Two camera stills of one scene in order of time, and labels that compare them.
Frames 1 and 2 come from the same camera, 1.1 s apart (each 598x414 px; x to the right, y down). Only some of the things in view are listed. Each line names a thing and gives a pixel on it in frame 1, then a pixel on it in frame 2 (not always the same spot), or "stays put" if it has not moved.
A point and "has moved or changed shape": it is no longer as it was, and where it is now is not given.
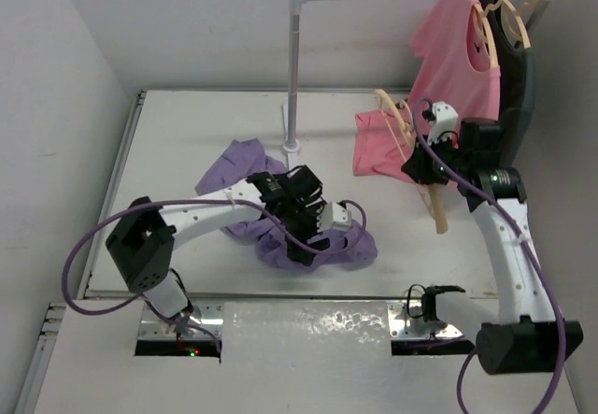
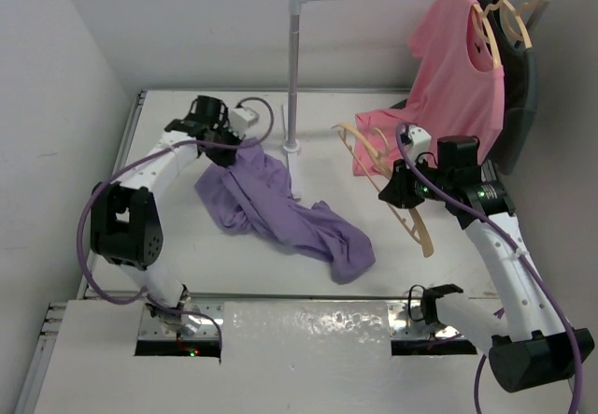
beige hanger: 401,124 → 377,143
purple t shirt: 246,159 has moved or changed shape
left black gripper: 311,227 → 234,137
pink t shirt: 444,73 stays put
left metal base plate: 208,314 stays put
